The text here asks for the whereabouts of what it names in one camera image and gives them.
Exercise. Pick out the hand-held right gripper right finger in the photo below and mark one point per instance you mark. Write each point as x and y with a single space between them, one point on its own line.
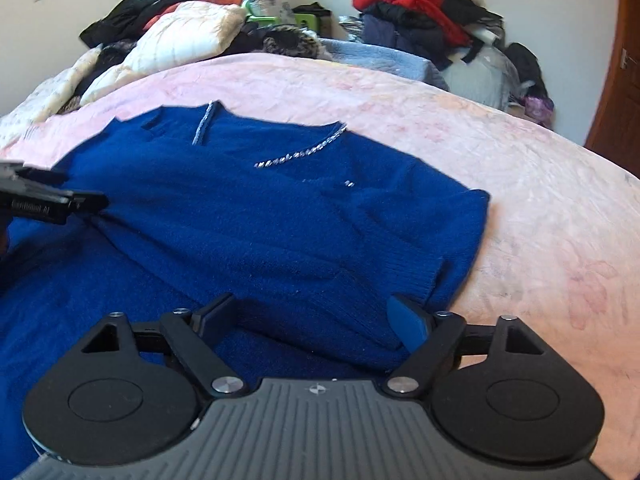
411 324

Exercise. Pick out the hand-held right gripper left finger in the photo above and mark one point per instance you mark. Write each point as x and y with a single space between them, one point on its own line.
215 317

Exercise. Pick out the pink bed blanket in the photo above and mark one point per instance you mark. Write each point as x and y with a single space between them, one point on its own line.
550 210

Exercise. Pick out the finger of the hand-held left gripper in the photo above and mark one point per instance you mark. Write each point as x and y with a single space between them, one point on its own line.
85 202

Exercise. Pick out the light blue blanket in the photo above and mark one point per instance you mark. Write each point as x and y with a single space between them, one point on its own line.
380 57

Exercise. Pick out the purple bag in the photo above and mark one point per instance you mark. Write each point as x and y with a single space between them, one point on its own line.
539 109

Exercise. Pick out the clear plastic bag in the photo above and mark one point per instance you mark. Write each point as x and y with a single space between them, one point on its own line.
475 77

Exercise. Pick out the dark patterned garment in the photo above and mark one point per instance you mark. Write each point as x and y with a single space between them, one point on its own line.
107 60

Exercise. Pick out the green stool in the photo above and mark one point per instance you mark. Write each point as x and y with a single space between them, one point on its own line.
310 21

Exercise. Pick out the brown wooden door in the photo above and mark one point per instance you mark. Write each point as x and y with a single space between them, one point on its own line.
617 110

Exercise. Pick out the blue knit sweater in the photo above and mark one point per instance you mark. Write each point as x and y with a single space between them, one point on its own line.
250 220

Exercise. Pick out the leopard print garment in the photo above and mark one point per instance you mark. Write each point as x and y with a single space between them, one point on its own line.
295 41

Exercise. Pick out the white puffer jacket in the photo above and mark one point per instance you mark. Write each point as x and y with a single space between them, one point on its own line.
185 35

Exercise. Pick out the black backpack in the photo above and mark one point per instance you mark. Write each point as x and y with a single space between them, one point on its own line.
525 65

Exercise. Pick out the floral pillow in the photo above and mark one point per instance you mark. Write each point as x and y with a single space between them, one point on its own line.
272 0

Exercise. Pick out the white patterned quilt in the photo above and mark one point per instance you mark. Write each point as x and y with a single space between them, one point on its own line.
45 92

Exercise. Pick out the navy garment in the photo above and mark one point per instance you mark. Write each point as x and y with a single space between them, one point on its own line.
395 37

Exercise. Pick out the black padded jacket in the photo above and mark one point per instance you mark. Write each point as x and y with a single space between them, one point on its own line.
410 16

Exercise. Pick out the black and white clothes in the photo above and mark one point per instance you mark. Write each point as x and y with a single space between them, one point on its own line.
475 15

